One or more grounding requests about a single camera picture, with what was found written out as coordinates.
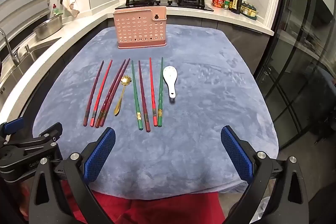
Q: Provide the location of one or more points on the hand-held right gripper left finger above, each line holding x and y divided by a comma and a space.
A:
101, 153

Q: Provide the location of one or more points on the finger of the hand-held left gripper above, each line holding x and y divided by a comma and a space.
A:
13, 127
50, 132

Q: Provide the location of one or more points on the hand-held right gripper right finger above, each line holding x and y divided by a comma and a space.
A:
236, 153

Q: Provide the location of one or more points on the maroon chopstick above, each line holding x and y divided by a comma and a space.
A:
143, 92
125, 69
93, 94
113, 89

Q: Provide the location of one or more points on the red chopstick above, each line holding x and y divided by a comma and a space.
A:
101, 92
152, 87

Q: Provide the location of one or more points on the green chopstick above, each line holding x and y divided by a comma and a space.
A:
136, 92
161, 90

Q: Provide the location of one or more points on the white ceramic spoon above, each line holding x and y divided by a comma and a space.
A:
170, 74

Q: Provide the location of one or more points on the pink perforated utensil holder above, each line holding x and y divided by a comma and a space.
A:
139, 29

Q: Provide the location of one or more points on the blue plush blanket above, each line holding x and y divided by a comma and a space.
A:
204, 108

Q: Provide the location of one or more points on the gold flower spoon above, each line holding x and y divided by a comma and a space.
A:
126, 80

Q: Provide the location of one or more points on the steel sink soap dispenser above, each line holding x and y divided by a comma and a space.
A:
26, 49

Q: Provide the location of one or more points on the steel faucet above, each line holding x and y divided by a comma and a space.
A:
9, 48

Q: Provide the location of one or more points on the steel sink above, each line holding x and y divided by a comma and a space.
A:
34, 50

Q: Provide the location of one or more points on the red cloth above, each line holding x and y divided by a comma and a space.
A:
157, 211

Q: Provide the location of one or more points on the steel basin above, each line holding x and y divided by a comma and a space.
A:
48, 27

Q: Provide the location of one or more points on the green dish soap bottle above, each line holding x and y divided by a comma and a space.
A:
55, 11

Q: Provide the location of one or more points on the glass sliding door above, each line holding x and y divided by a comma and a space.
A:
302, 43

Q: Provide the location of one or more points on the small seasoning bottle set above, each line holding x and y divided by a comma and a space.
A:
249, 11

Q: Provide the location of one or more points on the small green cap jar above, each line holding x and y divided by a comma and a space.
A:
227, 5

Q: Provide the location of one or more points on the dark soy sauce bottle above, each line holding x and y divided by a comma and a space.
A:
237, 2

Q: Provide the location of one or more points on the red seasoning packet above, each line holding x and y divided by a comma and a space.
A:
218, 1

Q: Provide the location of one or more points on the black gas stove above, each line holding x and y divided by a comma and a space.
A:
162, 3

